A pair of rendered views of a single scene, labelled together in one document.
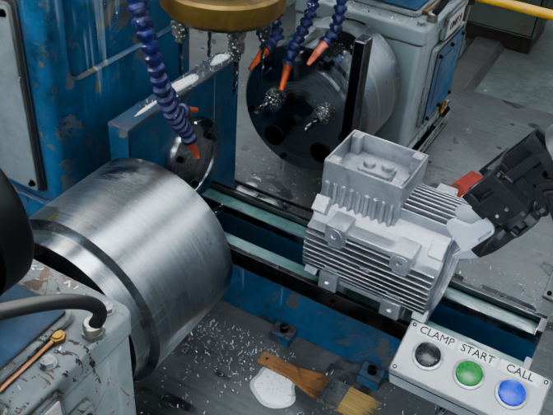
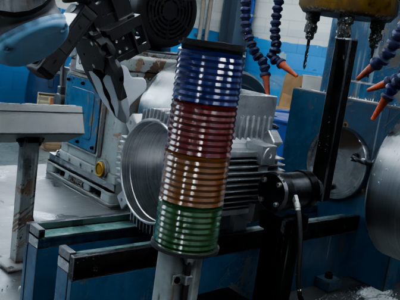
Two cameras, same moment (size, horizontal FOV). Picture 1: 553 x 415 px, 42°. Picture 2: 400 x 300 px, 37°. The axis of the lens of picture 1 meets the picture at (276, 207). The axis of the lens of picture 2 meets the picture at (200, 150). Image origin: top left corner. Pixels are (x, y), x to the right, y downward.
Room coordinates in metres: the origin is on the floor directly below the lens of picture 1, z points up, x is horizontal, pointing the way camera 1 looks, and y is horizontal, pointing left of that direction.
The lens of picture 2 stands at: (1.18, -1.04, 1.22)
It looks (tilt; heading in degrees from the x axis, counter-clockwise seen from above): 10 degrees down; 111
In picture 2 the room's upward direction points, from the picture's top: 8 degrees clockwise
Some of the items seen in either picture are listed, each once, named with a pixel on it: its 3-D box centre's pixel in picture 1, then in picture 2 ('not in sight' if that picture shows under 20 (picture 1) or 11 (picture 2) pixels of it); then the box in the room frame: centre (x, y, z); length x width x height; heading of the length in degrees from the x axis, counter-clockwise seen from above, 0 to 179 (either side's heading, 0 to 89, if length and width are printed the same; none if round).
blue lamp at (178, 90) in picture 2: not in sight; (208, 76); (0.98, -0.55, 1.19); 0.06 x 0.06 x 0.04
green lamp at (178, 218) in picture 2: not in sight; (187, 222); (0.98, -0.55, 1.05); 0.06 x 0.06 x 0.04
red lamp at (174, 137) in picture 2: not in sight; (201, 126); (0.98, -0.55, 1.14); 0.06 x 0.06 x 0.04
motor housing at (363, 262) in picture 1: (388, 237); (199, 169); (0.84, -0.17, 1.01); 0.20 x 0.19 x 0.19; 63
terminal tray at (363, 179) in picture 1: (374, 177); (226, 112); (0.86, -0.14, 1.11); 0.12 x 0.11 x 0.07; 63
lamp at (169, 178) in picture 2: not in sight; (194, 175); (0.98, -0.55, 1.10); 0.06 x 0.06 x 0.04
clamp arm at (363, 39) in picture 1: (353, 111); (331, 121); (1.02, -0.11, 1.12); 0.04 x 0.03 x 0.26; 63
